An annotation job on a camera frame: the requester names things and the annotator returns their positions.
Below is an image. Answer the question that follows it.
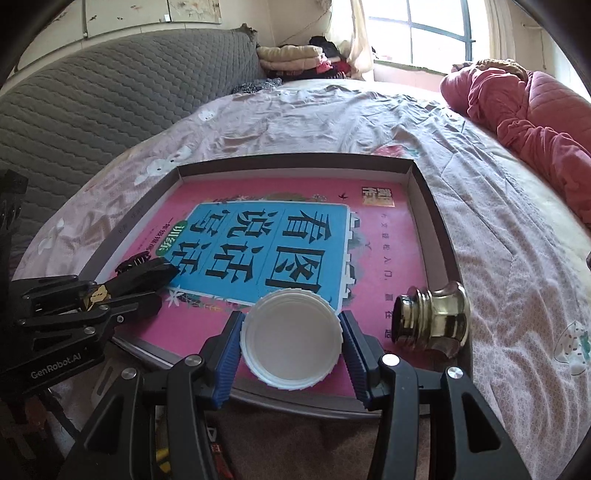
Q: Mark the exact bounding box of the cream curtain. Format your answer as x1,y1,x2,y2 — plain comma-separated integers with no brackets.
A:
323,0,375,79

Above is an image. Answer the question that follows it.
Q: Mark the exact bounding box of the window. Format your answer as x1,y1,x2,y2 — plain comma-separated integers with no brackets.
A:
365,0,495,70

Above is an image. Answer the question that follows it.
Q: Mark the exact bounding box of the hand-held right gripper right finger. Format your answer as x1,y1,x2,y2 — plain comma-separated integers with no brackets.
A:
338,309,532,480

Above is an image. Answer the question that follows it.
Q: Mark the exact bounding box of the white plastic lid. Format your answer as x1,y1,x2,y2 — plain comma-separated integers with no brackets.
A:
239,290,345,392

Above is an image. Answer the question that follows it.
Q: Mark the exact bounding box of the pink quilt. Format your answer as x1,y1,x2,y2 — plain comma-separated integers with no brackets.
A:
440,59,591,227

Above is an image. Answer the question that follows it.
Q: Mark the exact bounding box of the brown cloth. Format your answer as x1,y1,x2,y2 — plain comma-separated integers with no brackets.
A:
475,58,527,77

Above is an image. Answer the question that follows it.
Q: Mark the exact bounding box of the pink printed bed sheet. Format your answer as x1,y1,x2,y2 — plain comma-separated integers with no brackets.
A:
9,78,591,480

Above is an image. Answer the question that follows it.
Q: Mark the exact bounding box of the brass metal knob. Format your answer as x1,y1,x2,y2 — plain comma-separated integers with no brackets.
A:
392,281,472,357

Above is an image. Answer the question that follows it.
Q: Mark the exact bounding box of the grey quilted headboard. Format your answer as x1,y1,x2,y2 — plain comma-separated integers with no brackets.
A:
0,28,269,259

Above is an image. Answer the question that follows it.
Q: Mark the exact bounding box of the pink and blue book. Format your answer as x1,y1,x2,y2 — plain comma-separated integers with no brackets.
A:
117,178,432,398

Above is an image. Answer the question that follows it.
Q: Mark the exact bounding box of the floral wall painting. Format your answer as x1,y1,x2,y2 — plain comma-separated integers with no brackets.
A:
78,0,222,40

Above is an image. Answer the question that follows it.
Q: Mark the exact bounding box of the pile of folded clothes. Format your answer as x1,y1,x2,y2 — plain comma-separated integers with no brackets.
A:
256,36,365,84

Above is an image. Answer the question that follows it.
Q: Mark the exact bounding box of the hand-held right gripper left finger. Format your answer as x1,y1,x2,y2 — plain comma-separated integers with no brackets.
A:
55,311,246,480

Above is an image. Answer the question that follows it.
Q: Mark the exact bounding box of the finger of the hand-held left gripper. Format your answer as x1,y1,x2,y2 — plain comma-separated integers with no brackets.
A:
18,294,163,357
18,274,95,315

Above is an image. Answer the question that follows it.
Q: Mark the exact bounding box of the dark patterned cloth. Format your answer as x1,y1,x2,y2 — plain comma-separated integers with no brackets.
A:
231,76,282,95

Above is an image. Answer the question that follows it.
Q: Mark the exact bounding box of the grey cardboard box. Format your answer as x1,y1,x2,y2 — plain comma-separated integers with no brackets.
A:
76,152,474,414

